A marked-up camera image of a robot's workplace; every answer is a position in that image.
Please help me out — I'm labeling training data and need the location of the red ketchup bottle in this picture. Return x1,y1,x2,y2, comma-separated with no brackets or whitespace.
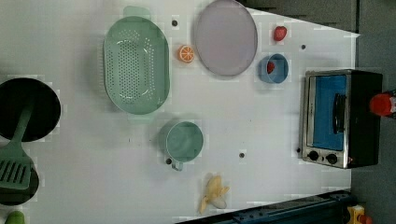
369,91,396,119

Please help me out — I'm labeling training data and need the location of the silver toaster oven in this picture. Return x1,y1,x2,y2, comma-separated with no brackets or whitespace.
302,69,383,169

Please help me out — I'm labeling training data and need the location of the green mug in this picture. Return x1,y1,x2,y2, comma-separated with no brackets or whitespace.
159,120,204,172

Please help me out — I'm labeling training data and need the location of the orange slice toy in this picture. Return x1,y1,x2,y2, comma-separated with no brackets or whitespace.
177,45,195,63

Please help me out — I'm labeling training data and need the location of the lilac round plate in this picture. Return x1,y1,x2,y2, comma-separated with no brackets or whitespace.
194,0,258,76

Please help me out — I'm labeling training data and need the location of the peeled banana toy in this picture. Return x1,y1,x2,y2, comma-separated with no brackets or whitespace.
199,175,230,215

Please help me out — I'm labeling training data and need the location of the red strawberry in bowl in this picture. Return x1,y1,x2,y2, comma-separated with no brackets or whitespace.
266,62,275,74

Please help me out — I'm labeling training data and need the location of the blue bowl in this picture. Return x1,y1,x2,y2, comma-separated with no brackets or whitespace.
259,53,289,84

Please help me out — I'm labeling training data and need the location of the green colander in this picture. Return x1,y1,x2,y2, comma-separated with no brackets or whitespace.
103,6,170,116

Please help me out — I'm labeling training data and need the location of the red strawberry on table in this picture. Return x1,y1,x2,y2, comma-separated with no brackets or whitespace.
273,26,288,42

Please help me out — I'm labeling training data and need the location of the black frying pan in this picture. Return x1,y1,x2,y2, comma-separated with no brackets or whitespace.
0,77,61,142

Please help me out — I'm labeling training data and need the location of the yellow red toy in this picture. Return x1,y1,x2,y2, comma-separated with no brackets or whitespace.
347,205,373,224

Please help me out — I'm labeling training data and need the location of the green slotted spatula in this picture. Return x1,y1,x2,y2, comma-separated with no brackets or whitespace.
0,105,33,190

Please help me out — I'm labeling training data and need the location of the black round pan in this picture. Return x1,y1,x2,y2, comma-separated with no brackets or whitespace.
0,169,39,206

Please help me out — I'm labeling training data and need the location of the green fruit toy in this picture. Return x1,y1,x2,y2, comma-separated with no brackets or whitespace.
5,211,25,224

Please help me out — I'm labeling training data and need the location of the blue metal frame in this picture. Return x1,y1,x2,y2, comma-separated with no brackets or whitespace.
178,190,357,224

